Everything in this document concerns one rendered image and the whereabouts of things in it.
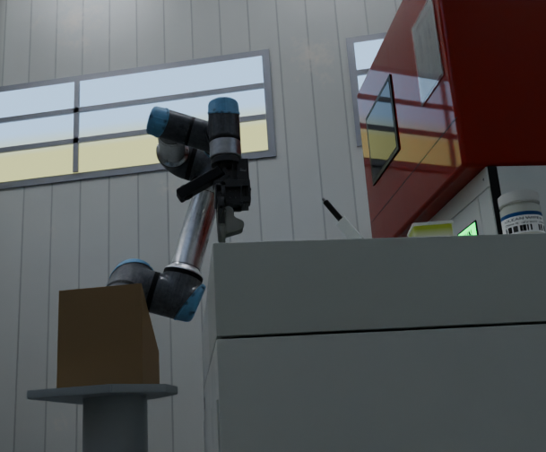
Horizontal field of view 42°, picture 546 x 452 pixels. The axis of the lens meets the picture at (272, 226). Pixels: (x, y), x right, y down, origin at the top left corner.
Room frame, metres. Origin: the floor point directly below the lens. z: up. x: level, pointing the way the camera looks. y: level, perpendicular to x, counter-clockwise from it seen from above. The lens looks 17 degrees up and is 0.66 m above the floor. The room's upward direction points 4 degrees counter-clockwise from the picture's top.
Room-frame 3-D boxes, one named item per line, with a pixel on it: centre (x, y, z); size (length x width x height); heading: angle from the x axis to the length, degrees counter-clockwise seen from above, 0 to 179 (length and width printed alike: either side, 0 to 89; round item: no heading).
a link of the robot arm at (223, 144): (1.57, 0.10, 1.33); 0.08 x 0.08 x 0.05
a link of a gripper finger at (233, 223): (1.55, 0.09, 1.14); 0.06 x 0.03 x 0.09; 97
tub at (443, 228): (1.29, -0.29, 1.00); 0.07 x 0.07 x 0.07; 88
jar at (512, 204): (1.22, -0.44, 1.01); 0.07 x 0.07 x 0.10
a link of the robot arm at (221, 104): (1.57, 0.10, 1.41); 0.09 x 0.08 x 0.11; 11
